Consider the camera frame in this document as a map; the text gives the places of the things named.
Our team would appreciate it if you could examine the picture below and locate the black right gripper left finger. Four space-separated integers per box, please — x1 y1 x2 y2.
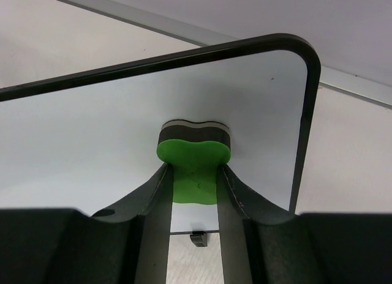
1 164 173 283

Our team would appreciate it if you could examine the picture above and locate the black framed whiteboard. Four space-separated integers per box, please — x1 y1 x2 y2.
1 34 321 235

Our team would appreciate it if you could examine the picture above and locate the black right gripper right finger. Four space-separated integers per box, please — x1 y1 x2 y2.
217 166 391 283

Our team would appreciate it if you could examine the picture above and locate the green whiteboard eraser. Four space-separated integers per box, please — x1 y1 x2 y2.
156 119 231 205

